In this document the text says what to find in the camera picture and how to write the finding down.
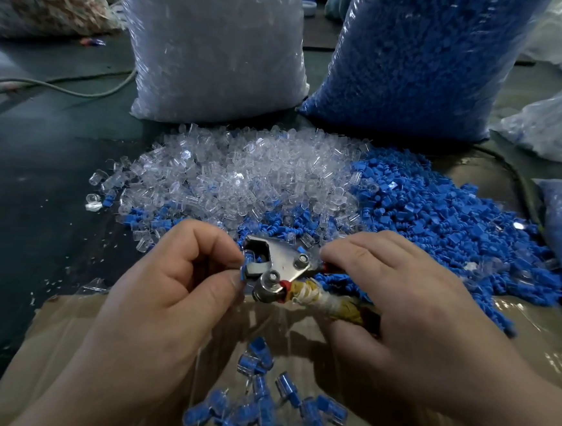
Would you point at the person's left hand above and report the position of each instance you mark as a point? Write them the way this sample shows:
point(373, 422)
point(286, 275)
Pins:
point(147, 306)

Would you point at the person's right hand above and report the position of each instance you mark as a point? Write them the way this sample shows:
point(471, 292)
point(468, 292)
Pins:
point(427, 328)

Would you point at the person's left thumb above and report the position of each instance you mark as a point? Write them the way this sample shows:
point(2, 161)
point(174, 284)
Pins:
point(218, 295)

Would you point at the person's right thumb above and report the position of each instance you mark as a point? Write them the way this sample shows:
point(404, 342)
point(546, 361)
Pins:
point(353, 344)

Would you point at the blue plastic seal part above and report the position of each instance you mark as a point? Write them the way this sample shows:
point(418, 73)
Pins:
point(248, 263)

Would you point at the person's right forearm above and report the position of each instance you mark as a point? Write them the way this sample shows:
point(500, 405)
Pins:
point(531, 424)

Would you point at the person's left forearm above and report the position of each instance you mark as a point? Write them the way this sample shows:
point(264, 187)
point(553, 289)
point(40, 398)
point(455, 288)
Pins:
point(81, 403)

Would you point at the pile of assembled blue seals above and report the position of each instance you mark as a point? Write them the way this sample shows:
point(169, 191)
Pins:
point(265, 408)

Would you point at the pile of clear plastic caps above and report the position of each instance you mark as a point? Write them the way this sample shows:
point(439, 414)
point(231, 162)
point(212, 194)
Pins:
point(240, 178)

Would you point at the pile of blue plastic parts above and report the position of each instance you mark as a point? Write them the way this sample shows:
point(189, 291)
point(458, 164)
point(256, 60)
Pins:
point(432, 207)

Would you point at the brown cardboard box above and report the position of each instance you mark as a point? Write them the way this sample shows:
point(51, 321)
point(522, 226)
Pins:
point(50, 335)

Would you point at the clear plastic liner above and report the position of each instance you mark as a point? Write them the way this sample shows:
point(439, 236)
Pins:
point(543, 338)

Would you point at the large bag of clear caps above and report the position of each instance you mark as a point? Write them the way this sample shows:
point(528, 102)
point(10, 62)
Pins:
point(211, 45)

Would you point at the small blue and red object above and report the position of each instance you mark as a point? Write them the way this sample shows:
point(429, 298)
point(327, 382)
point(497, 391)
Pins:
point(93, 41)

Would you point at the large bag of blue parts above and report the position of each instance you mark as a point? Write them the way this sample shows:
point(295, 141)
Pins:
point(419, 61)

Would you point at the white bowl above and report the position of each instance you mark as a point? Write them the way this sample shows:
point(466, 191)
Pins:
point(309, 9)

